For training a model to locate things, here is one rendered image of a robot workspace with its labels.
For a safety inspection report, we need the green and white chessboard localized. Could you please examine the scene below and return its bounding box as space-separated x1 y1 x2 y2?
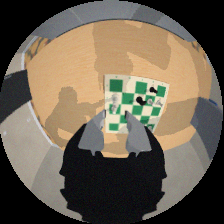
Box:
105 74 170 134

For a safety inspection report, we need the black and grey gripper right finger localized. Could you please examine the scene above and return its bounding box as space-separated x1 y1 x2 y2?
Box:
125 110 167 179

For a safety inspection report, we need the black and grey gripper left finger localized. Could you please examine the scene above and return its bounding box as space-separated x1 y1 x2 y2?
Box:
59 109 106 176

